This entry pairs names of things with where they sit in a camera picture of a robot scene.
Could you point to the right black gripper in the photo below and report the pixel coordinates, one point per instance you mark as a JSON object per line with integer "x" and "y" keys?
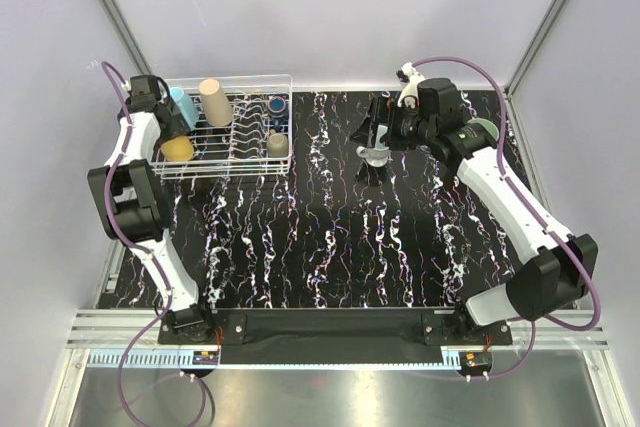
{"x": 365, "y": 135}

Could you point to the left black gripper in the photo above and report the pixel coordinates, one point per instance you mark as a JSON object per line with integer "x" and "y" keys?
{"x": 177, "y": 125}

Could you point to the light blue cup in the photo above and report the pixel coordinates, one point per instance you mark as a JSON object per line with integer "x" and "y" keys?
{"x": 186, "y": 106}

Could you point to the yellow cup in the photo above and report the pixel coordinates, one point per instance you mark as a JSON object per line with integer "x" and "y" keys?
{"x": 179, "y": 149}

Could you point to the white grey mug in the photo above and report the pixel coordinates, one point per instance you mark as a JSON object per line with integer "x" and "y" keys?
{"x": 376, "y": 153}

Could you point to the tan beige tall cup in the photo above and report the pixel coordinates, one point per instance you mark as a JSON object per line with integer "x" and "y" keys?
{"x": 217, "y": 109}

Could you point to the mint green cup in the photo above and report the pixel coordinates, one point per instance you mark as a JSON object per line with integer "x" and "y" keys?
{"x": 488, "y": 126}

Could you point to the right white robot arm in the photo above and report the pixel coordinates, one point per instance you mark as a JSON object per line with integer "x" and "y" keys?
{"x": 556, "y": 265}

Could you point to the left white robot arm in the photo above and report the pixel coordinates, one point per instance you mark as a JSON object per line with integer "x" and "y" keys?
{"x": 132, "y": 205}

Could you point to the dark blue mug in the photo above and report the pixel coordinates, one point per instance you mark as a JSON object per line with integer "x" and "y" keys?
{"x": 278, "y": 112}

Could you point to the beige small mug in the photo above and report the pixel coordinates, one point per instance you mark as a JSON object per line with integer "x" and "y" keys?
{"x": 277, "y": 145}

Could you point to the black marble pattern mat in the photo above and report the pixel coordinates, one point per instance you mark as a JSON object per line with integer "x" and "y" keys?
{"x": 334, "y": 233}

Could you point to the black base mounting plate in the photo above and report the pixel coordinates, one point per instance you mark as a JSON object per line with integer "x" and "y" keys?
{"x": 432, "y": 326}

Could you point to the left orange connector box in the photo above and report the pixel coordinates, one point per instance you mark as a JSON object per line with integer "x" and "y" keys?
{"x": 205, "y": 357}

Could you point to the orange connector box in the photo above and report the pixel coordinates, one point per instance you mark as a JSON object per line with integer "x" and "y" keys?
{"x": 205, "y": 357}
{"x": 477, "y": 360}

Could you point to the right orange connector box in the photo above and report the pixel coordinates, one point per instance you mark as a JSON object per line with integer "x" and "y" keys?
{"x": 477, "y": 360}

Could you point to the white wire dish rack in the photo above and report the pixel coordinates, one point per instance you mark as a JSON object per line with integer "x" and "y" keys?
{"x": 240, "y": 149}

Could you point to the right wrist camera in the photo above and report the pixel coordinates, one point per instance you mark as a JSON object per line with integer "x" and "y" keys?
{"x": 410, "y": 77}

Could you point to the slotted cable duct rail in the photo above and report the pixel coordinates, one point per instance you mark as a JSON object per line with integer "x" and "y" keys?
{"x": 232, "y": 358}

